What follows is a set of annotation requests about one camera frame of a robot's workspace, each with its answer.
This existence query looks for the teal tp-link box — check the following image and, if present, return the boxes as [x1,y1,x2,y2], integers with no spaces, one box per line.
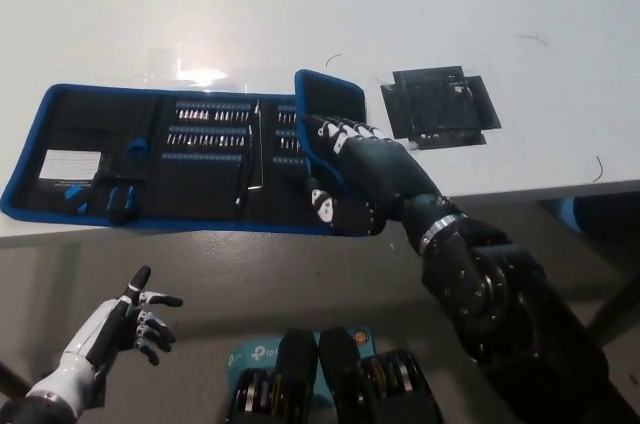
[227,326,376,395]

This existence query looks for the white grid card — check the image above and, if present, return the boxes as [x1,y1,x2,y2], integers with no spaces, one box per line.
[38,149,100,182]

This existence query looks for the black robot body blocks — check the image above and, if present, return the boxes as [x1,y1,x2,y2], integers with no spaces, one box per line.
[224,326,444,424]

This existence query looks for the blue rolled strap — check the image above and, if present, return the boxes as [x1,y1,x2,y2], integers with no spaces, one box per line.
[124,139,150,160]

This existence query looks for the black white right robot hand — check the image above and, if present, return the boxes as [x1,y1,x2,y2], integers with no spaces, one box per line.
[302,112,445,239]

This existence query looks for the black toolkit case blue trim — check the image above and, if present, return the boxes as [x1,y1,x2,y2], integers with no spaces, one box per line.
[0,68,369,237]

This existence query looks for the black table leg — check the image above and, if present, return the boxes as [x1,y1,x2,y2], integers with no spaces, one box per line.
[583,287,640,346]

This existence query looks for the blue black round object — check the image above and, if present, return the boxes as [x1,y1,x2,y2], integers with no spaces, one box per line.
[541,196,640,236]

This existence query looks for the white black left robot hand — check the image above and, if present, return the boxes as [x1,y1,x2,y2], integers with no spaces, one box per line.
[61,264,183,371]

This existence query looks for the black tool with blue stripes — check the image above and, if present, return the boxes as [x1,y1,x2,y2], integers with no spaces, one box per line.
[106,183,138,226]

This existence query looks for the black square circuit board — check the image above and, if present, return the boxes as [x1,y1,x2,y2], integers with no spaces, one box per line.
[379,64,503,152]

